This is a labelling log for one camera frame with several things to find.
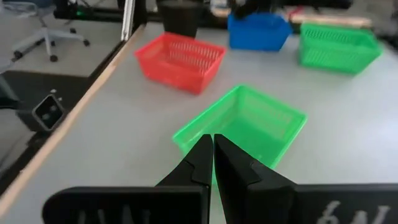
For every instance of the black device green light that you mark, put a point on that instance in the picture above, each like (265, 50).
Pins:
(93, 14)

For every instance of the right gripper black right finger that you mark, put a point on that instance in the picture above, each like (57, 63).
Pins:
(242, 186)

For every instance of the white office chair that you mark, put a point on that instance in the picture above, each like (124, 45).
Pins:
(46, 34)

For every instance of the green plastic basket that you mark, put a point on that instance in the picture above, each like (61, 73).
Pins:
(339, 53)
(248, 124)

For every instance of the silver aluminium extrusion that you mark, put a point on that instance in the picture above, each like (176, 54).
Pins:
(128, 18)

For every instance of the grey table mat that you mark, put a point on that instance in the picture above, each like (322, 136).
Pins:
(93, 140)

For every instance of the red plastic basket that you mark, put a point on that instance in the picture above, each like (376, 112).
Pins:
(180, 68)

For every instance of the blue plastic basket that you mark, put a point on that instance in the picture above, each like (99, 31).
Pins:
(258, 35)

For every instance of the black table-level camera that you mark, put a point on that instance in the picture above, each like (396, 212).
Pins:
(46, 113)

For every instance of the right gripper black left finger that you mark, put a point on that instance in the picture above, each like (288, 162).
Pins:
(192, 174)

